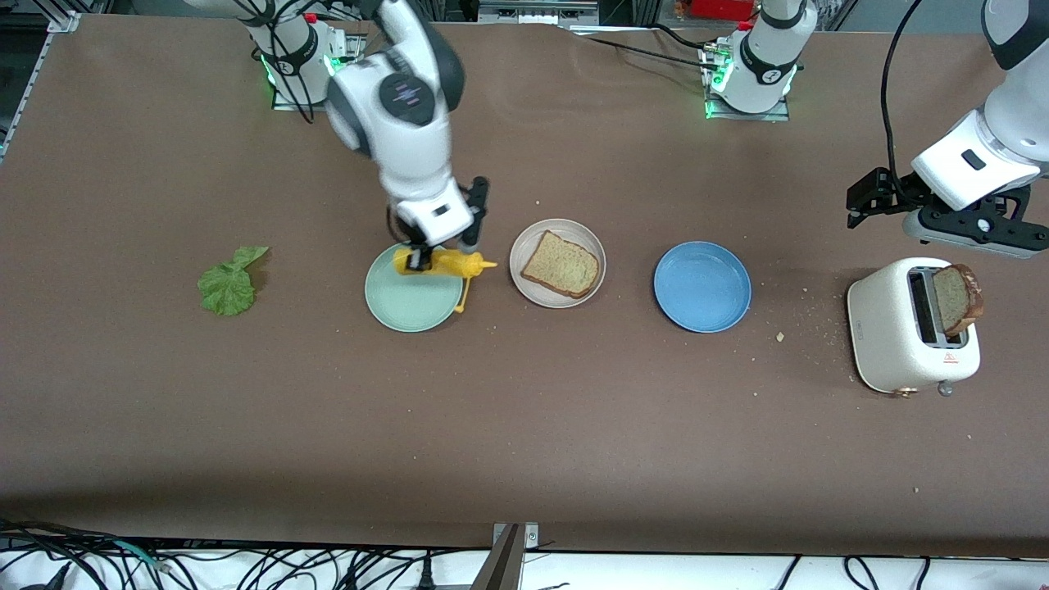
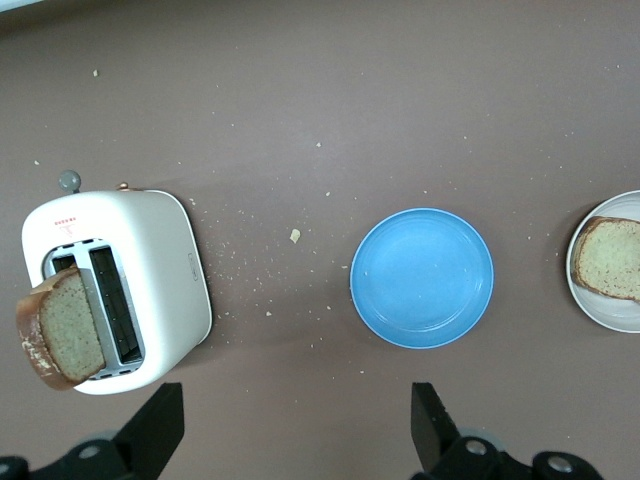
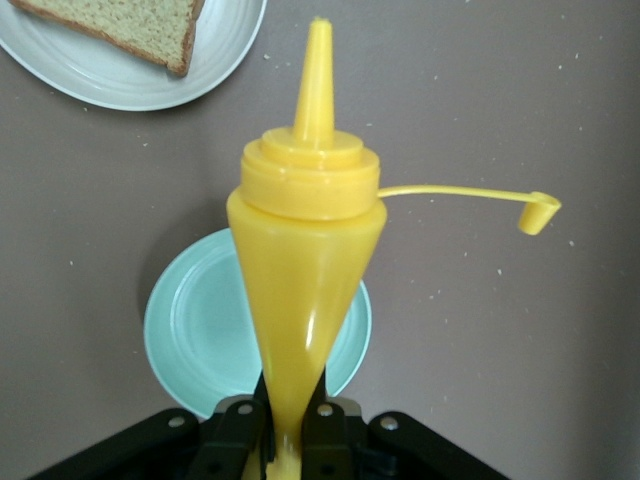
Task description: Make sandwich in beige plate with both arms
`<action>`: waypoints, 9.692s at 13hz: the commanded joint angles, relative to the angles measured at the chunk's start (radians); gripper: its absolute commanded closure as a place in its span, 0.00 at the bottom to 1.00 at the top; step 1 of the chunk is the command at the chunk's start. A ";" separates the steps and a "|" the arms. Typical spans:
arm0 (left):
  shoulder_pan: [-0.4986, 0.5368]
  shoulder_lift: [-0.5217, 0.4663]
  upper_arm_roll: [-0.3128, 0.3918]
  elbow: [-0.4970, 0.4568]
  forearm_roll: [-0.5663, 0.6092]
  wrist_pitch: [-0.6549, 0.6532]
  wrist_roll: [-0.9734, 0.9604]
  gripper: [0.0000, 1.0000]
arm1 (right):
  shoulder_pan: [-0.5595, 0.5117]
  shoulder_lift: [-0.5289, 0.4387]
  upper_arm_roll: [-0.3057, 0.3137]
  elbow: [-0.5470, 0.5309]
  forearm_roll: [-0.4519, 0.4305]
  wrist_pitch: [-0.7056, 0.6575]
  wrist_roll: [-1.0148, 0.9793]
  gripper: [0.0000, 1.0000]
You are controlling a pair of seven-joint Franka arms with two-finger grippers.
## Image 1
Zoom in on yellow squeeze bottle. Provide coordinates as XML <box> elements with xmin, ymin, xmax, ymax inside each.
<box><xmin>393</xmin><ymin>246</ymin><xmax>498</xmax><ymax>315</ymax></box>

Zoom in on light crust bread slice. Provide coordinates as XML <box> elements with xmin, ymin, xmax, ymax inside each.
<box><xmin>521</xmin><ymin>230</ymin><xmax>601</xmax><ymax>298</ymax></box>

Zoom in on green lettuce leaf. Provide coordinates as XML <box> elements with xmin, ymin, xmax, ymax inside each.
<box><xmin>197</xmin><ymin>246</ymin><xmax>270</xmax><ymax>317</ymax></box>

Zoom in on mint green round plate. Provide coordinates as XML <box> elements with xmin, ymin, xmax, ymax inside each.
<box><xmin>365</xmin><ymin>239</ymin><xmax>465</xmax><ymax>334</ymax></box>

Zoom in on beige round plate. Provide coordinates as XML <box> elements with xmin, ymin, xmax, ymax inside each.
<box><xmin>509</xmin><ymin>218</ymin><xmax>607</xmax><ymax>310</ymax></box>

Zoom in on blue round plate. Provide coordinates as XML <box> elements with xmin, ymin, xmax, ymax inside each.
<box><xmin>653</xmin><ymin>241</ymin><xmax>752</xmax><ymax>334</ymax></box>

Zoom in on dark crust bread slice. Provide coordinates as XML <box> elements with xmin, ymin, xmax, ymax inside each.
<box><xmin>933</xmin><ymin>263</ymin><xmax>985</xmax><ymax>336</ymax></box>

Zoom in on white two-slot toaster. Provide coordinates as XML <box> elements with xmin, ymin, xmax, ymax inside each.
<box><xmin>847</xmin><ymin>256</ymin><xmax>982</xmax><ymax>400</ymax></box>

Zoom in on red box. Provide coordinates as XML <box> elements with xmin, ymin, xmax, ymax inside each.
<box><xmin>688</xmin><ymin>0</ymin><xmax>759</xmax><ymax>21</ymax></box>

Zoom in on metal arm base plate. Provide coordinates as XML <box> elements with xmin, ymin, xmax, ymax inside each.
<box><xmin>701</xmin><ymin>41</ymin><xmax>792</xmax><ymax>122</ymax></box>
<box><xmin>270</xmin><ymin>33</ymin><xmax>366</xmax><ymax>111</ymax></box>

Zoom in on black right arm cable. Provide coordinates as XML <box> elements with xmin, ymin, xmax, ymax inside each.
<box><xmin>236</xmin><ymin>0</ymin><xmax>319</xmax><ymax>125</ymax></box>

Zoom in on silver metal frame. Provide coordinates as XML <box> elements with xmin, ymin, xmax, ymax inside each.
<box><xmin>478</xmin><ymin>0</ymin><xmax>601</xmax><ymax>25</ymax></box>

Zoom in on black base power cable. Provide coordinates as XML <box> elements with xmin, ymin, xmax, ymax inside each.
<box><xmin>565</xmin><ymin>25</ymin><xmax>718</xmax><ymax>73</ymax></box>

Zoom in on silver table clamp bracket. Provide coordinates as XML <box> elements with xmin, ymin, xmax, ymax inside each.
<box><xmin>492</xmin><ymin>522</ymin><xmax>540</xmax><ymax>550</ymax></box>

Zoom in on grey metal post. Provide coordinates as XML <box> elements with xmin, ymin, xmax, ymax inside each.
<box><xmin>470</xmin><ymin>524</ymin><xmax>525</xmax><ymax>590</ymax></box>

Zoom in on tangled black floor cables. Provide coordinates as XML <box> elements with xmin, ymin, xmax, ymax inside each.
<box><xmin>0</xmin><ymin>516</ymin><xmax>493</xmax><ymax>590</ymax></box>

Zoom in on teal tipped cable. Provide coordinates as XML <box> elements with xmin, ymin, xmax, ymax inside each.
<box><xmin>113</xmin><ymin>539</ymin><xmax>171</xmax><ymax>572</ymax></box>

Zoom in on aluminium profile rail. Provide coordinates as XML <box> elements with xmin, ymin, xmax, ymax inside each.
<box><xmin>0</xmin><ymin>12</ymin><xmax>83</xmax><ymax>165</ymax></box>

